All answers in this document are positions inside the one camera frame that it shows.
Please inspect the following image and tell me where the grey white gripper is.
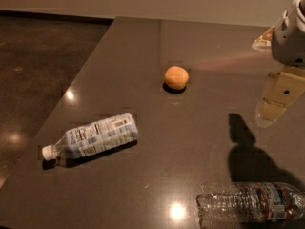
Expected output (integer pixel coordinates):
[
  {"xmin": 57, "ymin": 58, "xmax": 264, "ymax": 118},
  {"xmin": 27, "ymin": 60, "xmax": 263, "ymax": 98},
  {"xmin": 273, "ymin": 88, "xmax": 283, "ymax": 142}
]
[{"xmin": 252, "ymin": 0, "xmax": 305, "ymax": 127}]

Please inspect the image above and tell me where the orange fruit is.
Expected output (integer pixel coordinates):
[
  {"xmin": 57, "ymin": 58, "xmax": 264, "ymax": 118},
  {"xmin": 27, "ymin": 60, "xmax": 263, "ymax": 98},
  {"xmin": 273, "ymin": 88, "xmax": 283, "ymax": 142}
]
[{"xmin": 164, "ymin": 66, "xmax": 189, "ymax": 90}]

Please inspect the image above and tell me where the clear red-labelled plastic bottle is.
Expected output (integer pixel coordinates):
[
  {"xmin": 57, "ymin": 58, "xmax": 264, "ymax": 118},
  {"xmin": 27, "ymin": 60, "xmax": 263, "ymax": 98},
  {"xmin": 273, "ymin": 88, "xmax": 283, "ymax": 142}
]
[{"xmin": 196, "ymin": 182, "xmax": 305, "ymax": 229}]

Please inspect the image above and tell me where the white-capped labelled plastic bottle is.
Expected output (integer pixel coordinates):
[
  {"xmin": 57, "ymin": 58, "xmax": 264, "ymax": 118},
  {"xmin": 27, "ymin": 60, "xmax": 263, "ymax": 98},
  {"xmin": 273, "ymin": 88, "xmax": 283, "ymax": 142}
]
[{"xmin": 42, "ymin": 113, "xmax": 138, "ymax": 169}]

